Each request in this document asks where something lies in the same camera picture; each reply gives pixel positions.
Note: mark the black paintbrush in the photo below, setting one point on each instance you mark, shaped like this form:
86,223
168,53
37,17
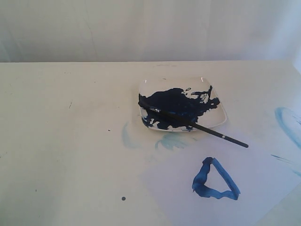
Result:
190,123

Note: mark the white square paint plate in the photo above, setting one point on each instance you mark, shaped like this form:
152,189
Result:
192,97

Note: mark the white paper sheet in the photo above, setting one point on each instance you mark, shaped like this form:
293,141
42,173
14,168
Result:
217,183

